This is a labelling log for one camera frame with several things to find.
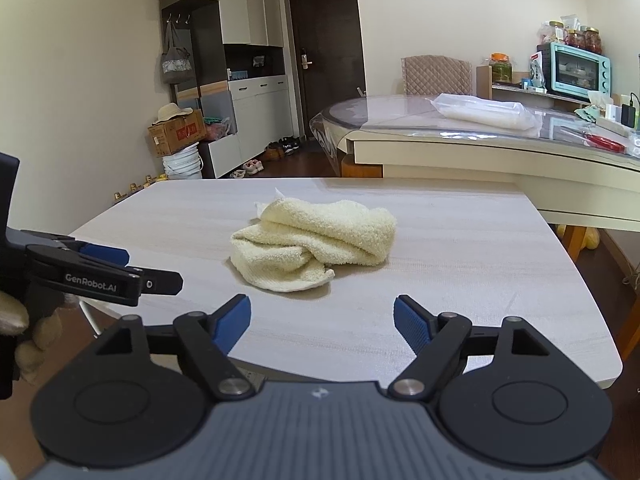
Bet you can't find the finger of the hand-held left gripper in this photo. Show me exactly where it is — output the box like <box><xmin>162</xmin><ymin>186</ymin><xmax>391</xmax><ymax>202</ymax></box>
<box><xmin>25</xmin><ymin>244</ymin><xmax>184</xmax><ymax>308</ymax></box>
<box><xmin>21</xmin><ymin>229</ymin><xmax>131</xmax><ymax>268</ymax></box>

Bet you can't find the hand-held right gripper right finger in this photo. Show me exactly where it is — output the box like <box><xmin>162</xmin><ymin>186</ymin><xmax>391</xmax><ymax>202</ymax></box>
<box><xmin>389</xmin><ymin>294</ymin><xmax>551</xmax><ymax>402</ymax></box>

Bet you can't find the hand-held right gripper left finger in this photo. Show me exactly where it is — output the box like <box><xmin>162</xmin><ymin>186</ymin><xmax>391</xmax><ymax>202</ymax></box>
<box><xmin>95</xmin><ymin>294</ymin><xmax>257</xmax><ymax>402</ymax></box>

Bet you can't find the cream terry towel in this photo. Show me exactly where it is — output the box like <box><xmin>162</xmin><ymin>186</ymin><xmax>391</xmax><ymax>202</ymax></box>
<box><xmin>229</xmin><ymin>187</ymin><xmax>398</xmax><ymax>293</ymax></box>

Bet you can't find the person's left hand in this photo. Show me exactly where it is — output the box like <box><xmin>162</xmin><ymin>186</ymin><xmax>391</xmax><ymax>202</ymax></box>
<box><xmin>0</xmin><ymin>290</ymin><xmax>80</xmax><ymax>387</ymax></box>

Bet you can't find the white plastic bucket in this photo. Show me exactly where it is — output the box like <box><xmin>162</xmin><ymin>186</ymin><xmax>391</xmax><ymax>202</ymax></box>
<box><xmin>162</xmin><ymin>142</ymin><xmax>204</xmax><ymax>181</ymax></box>

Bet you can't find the cardboard box with red print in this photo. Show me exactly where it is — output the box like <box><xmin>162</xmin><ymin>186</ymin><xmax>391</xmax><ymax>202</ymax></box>
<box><xmin>147</xmin><ymin>109</ymin><xmax>207</xmax><ymax>157</ymax></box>

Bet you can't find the straw hat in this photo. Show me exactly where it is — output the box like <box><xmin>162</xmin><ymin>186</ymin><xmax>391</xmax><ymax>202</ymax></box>
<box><xmin>152</xmin><ymin>102</ymin><xmax>194</xmax><ymax>126</ymax></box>

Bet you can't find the red mesh bag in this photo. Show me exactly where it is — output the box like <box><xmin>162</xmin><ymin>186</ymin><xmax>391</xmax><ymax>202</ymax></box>
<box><xmin>204</xmin><ymin>116</ymin><xmax>235</xmax><ymax>142</ymax></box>

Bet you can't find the beige dining table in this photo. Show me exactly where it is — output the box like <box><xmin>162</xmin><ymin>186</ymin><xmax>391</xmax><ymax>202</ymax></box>
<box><xmin>310</xmin><ymin>92</ymin><xmax>640</xmax><ymax>261</ymax></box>

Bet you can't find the yellow soft object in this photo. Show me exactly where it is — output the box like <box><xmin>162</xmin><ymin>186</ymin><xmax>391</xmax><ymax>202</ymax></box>
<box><xmin>557</xmin><ymin>225</ymin><xmax>603</xmax><ymax>252</ymax></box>

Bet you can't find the grey hanging bag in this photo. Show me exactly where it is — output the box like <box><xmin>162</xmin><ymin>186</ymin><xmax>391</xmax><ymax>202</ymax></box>
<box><xmin>160</xmin><ymin>20</ymin><xmax>195</xmax><ymax>85</ymax></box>

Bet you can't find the plastic bag of white cloth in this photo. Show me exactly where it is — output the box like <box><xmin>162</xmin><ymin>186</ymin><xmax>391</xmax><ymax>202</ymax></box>
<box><xmin>425</xmin><ymin>92</ymin><xmax>543</xmax><ymax>133</ymax></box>

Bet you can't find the quilted beige chair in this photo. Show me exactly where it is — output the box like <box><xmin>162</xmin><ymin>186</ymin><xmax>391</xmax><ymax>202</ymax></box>
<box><xmin>401</xmin><ymin>55</ymin><xmax>473</xmax><ymax>97</ymax></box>

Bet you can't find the wooden desktop shelf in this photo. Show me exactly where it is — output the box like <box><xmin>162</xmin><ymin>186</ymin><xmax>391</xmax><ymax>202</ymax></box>
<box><xmin>476</xmin><ymin>64</ymin><xmax>591</xmax><ymax>111</ymax></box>

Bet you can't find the red screwdriver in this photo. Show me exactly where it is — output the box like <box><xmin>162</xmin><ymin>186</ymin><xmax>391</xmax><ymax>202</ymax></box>
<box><xmin>582</xmin><ymin>132</ymin><xmax>627</xmax><ymax>154</ymax></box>

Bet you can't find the jar with orange lid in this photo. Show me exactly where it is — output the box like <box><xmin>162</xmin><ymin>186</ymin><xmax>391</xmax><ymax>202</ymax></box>
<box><xmin>490</xmin><ymin>52</ymin><xmax>514</xmax><ymax>84</ymax></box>

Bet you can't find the white and brown cabinet unit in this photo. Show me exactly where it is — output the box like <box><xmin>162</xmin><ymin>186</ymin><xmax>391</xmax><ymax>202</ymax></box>
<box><xmin>159</xmin><ymin>0</ymin><xmax>303</xmax><ymax>180</ymax></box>

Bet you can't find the green tissue pack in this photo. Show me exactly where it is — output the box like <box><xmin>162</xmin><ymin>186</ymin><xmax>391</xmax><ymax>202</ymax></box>
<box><xmin>575</xmin><ymin>91</ymin><xmax>608</xmax><ymax>121</ymax></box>

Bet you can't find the printed packet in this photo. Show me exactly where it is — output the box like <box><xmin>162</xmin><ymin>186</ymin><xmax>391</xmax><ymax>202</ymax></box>
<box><xmin>529</xmin><ymin>51</ymin><xmax>547</xmax><ymax>90</ymax></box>

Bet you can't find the dark brown door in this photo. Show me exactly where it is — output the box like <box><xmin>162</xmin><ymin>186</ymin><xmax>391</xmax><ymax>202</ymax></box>
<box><xmin>287</xmin><ymin>0</ymin><xmax>366</xmax><ymax>141</ymax></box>

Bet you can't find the teal toaster oven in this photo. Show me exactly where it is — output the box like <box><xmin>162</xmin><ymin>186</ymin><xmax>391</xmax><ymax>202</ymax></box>
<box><xmin>537</xmin><ymin>41</ymin><xmax>612</xmax><ymax>101</ymax></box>

